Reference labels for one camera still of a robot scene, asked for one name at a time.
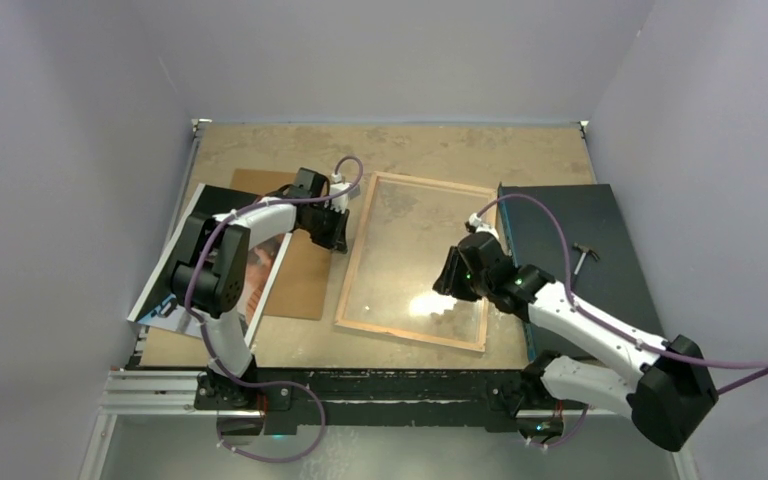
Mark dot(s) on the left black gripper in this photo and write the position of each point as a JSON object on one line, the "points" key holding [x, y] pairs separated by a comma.
{"points": [[336, 239]]}

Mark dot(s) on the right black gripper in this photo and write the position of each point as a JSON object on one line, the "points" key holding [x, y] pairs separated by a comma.
{"points": [[449, 281]]}

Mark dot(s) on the wooden picture frame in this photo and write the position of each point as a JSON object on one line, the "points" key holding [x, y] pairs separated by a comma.
{"points": [[347, 278]]}

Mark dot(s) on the printed photo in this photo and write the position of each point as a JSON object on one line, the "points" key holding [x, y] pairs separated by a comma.
{"points": [[157, 306]]}

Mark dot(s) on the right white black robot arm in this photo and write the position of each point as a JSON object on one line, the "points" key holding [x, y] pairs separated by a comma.
{"points": [[663, 386]]}

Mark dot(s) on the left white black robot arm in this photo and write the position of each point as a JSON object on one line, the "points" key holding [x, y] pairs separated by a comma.
{"points": [[207, 266]]}

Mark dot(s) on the brown backing board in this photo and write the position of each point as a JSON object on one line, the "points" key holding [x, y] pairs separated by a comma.
{"points": [[300, 286]]}

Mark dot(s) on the small hammer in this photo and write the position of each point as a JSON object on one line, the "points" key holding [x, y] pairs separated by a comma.
{"points": [[586, 254]]}

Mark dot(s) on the dark blue book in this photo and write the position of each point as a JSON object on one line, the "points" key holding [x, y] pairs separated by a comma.
{"points": [[589, 215]]}

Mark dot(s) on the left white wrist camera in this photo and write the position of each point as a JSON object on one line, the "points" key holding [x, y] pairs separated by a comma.
{"points": [[342, 192]]}

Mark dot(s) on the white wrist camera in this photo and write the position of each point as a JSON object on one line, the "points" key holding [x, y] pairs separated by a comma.
{"points": [[475, 224], [342, 192]]}

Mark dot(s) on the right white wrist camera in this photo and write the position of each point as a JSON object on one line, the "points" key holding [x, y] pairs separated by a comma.
{"points": [[475, 224]]}

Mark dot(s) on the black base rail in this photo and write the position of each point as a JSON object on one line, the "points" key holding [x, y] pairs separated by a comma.
{"points": [[497, 401]]}

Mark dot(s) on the aluminium frame rails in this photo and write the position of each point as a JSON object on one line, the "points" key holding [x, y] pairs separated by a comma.
{"points": [[149, 428]]}

